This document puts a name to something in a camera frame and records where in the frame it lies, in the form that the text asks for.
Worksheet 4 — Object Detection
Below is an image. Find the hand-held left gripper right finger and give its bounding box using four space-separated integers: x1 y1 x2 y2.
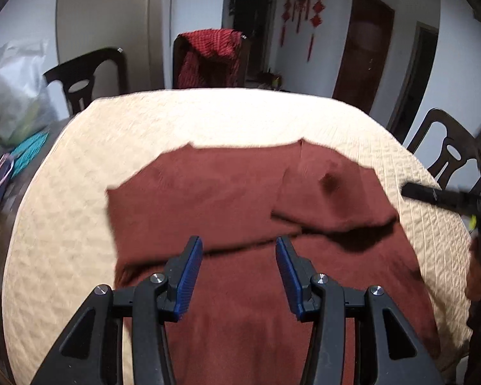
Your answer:
275 236 445 385

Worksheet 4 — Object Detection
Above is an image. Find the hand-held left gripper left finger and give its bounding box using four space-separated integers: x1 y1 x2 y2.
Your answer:
31 236 204 385

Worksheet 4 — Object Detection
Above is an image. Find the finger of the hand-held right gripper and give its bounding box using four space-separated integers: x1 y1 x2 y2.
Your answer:
401 182 481 220

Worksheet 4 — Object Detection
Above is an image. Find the maroon knit sweater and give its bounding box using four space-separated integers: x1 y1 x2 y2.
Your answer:
106 138 442 385

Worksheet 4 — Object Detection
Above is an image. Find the dark wooden chair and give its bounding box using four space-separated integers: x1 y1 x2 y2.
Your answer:
43 47 129 116
172 32 251 90
405 108 481 194

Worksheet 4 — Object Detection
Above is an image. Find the grey framed door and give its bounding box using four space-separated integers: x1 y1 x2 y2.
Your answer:
386 21 440 139

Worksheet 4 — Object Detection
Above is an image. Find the beige quilted blanket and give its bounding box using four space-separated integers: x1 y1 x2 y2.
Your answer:
2 87 477 385

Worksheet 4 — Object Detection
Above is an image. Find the brown wooden door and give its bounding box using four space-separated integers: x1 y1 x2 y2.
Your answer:
332 0 396 115

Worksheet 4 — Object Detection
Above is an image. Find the teal knit cloth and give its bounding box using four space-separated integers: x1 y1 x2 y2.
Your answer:
7 132 49 178

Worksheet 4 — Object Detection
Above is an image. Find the red striped garment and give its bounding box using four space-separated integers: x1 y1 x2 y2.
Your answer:
177 28 243 89

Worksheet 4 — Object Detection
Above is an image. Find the dark open doorway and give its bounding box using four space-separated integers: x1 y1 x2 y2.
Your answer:
226 0 280 86

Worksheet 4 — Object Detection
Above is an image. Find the red knot wall decoration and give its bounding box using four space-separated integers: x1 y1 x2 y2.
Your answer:
307 0 329 63
294 0 311 33
280 0 297 47

